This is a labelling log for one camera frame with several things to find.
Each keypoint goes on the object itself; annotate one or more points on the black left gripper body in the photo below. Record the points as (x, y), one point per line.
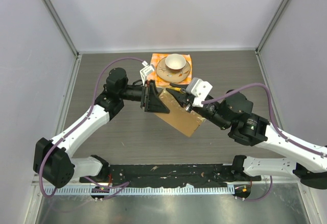
(145, 90)

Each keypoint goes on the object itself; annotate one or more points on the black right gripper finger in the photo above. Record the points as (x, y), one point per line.
(180, 95)
(178, 86)

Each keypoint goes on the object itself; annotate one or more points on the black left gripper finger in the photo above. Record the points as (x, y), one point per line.
(153, 89)
(155, 105)

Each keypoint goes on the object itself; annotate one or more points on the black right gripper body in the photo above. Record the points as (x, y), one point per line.
(189, 106)

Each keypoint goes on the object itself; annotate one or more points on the yellow utility knife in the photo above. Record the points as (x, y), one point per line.
(177, 88)

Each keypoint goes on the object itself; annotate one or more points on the brown cardboard express box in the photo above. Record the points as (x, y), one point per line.
(185, 122)

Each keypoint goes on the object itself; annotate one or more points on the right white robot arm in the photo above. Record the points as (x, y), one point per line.
(233, 111)

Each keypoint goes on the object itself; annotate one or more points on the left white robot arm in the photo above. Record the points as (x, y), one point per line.
(53, 159)

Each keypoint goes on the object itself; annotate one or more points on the beige floral saucer plate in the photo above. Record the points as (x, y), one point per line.
(172, 76)

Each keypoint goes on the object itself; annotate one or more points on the white ceramic tea cup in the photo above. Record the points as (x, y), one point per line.
(175, 61)

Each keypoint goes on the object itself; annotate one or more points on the orange checkered cloth napkin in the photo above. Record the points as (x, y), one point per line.
(156, 57)

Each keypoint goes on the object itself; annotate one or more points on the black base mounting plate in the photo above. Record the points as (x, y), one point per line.
(174, 175)

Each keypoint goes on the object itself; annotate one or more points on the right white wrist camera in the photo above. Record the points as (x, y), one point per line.
(199, 89)

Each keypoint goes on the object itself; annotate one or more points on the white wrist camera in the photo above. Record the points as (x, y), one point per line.
(145, 71)
(199, 89)

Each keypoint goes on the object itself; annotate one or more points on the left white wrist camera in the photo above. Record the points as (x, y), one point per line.
(145, 71)

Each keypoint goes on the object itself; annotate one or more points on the slotted grey cable duct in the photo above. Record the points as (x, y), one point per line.
(85, 189)

